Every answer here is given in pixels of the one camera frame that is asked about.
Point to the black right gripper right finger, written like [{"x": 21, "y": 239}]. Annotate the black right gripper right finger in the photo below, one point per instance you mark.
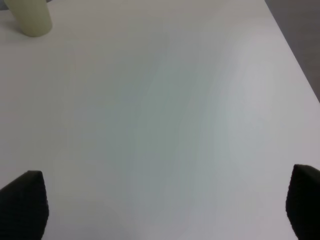
[{"x": 302, "y": 203}]

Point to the pale green plastic cup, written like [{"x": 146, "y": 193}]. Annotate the pale green plastic cup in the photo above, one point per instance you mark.
[{"x": 32, "y": 16}]

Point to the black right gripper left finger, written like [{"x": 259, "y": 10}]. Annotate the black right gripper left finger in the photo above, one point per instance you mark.
[{"x": 24, "y": 208}]

